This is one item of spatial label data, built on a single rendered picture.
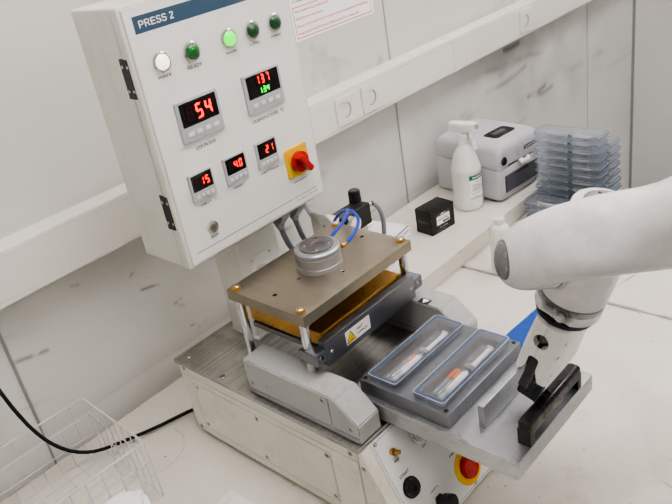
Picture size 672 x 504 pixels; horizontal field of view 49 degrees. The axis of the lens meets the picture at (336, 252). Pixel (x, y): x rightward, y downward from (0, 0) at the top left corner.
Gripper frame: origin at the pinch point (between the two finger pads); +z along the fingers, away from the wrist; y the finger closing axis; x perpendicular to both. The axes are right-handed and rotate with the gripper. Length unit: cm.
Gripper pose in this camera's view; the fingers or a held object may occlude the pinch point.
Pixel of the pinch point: (532, 384)
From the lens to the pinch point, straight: 108.1
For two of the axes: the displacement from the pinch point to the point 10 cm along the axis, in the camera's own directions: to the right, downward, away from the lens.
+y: 6.6, -4.4, 6.1
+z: -1.0, 7.5, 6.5
